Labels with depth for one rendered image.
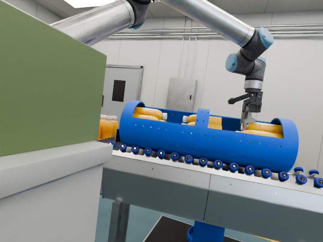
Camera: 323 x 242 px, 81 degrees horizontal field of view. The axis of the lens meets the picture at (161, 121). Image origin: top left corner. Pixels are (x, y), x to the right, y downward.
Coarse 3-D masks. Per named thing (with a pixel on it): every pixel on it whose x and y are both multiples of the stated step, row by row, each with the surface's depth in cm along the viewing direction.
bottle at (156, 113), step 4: (136, 108) 115; (140, 108) 115; (144, 108) 115; (148, 108) 115; (136, 112) 114; (140, 112) 113; (144, 112) 113; (148, 112) 112; (152, 112) 112; (156, 112) 112; (160, 112) 112; (156, 116) 112; (160, 116) 112
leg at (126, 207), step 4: (124, 204) 125; (128, 204) 126; (124, 208) 125; (128, 208) 127; (124, 212) 125; (128, 212) 128; (124, 216) 125; (128, 216) 129; (124, 220) 125; (120, 224) 126; (124, 224) 125; (120, 228) 126; (124, 228) 126; (120, 232) 126; (124, 232) 126; (120, 236) 126; (124, 236) 127; (120, 240) 126; (124, 240) 128
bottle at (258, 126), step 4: (248, 124) 102; (252, 124) 101; (256, 124) 100; (260, 124) 100; (264, 124) 100; (268, 124) 100; (272, 124) 100; (248, 128) 101; (252, 128) 100; (256, 128) 99; (260, 128) 99; (264, 128) 99; (268, 128) 98; (272, 128) 98; (276, 128) 98; (280, 128) 97; (272, 132) 98; (276, 132) 97; (280, 132) 97
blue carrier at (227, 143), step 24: (120, 120) 104; (144, 120) 101; (168, 120) 125; (240, 120) 111; (288, 120) 94; (144, 144) 105; (168, 144) 100; (192, 144) 96; (216, 144) 93; (240, 144) 90; (264, 144) 88; (288, 144) 86; (288, 168) 89
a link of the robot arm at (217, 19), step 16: (144, 0) 80; (160, 0) 80; (176, 0) 77; (192, 0) 76; (192, 16) 80; (208, 16) 79; (224, 16) 79; (224, 32) 82; (240, 32) 81; (256, 32) 82; (240, 48) 92; (256, 48) 84
